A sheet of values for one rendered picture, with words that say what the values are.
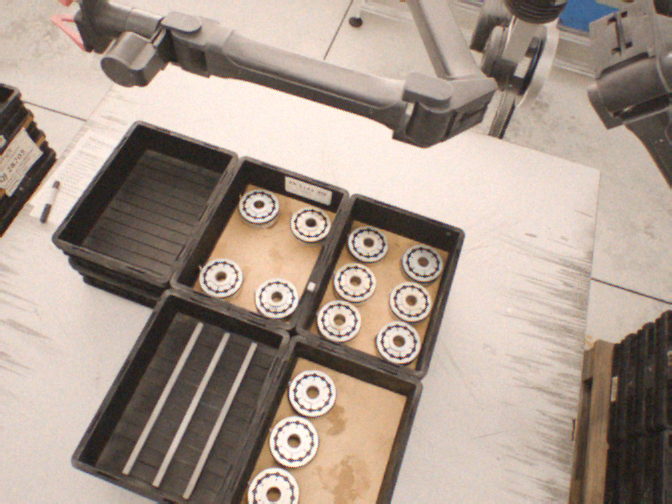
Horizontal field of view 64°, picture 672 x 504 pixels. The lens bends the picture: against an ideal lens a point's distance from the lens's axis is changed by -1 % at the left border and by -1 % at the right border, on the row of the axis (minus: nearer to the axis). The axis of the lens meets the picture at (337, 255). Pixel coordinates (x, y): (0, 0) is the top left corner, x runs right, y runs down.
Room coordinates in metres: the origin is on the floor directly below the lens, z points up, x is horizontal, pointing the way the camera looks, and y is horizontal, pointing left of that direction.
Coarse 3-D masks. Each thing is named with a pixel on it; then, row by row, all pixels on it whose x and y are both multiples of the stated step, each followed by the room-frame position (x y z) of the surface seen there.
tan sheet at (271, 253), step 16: (272, 192) 0.82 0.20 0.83; (256, 208) 0.76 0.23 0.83; (288, 208) 0.78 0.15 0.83; (320, 208) 0.79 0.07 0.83; (240, 224) 0.70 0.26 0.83; (288, 224) 0.73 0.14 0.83; (224, 240) 0.65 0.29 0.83; (240, 240) 0.66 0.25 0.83; (256, 240) 0.66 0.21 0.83; (272, 240) 0.67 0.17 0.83; (288, 240) 0.68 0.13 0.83; (224, 256) 0.60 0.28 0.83; (240, 256) 0.61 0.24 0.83; (256, 256) 0.62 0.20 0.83; (272, 256) 0.63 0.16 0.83; (288, 256) 0.64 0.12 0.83; (304, 256) 0.64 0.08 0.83; (256, 272) 0.58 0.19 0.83; (272, 272) 0.58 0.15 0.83; (288, 272) 0.59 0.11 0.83; (304, 272) 0.60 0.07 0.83; (256, 288) 0.53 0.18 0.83; (240, 304) 0.49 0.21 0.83; (288, 320) 0.47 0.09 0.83
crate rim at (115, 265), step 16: (128, 128) 0.87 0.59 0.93; (160, 128) 0.89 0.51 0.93; (208, 144) 0.86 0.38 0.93; (112, 160) 0.76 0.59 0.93; (96, 176) 0.71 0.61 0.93; (224, 176) 0.78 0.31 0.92; (208, 208) 0.67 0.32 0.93; (64, 224) 0.56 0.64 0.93; (192, 240) 0.58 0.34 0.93; (80, 256) 0.50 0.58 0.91; (96, 256) 0.50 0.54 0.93; (176, 256) 0.53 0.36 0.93; (128, 272) 0.48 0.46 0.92; (144, 272) 0.48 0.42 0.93
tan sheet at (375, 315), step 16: (352, 224) 0.76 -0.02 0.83; (400, 240) 0.74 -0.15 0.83; (400, 256) 0.69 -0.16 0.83; (336, 272) 0.61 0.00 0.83; (384, 272) 0.64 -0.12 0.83; (400, 272) 0.65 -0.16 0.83; (384, 288) 0.59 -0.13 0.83; (432, 288) 0.62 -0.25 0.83; (320, 304) 0.52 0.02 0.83; (368, 304) 0.54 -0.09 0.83; (384, 304) 0.55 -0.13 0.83; (432, 304) 0.57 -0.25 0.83; (336, 320) 0.49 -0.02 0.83; (368, 320) 0.50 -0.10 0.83; (384, 320) 0.51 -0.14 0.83; (368, 336) 0.46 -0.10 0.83; (368, 352) 0.42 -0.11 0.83
